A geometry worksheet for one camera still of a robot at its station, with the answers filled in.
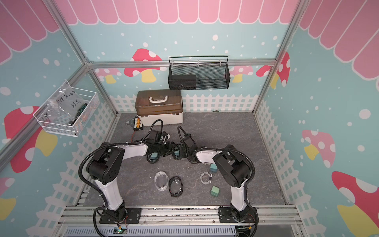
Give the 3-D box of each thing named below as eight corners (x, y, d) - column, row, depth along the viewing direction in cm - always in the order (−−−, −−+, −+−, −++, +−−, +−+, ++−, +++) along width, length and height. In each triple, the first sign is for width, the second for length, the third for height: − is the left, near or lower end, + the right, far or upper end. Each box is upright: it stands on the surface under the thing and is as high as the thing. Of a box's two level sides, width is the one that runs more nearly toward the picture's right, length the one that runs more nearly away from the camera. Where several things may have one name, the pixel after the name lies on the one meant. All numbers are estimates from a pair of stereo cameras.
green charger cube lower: (209, 194, 83) (209, 193, 81) (212, 186, 86) (212, 185, 84) (217, 197, 82) (218, 196, 80) (219, 189, 84) (220, 188, 83)
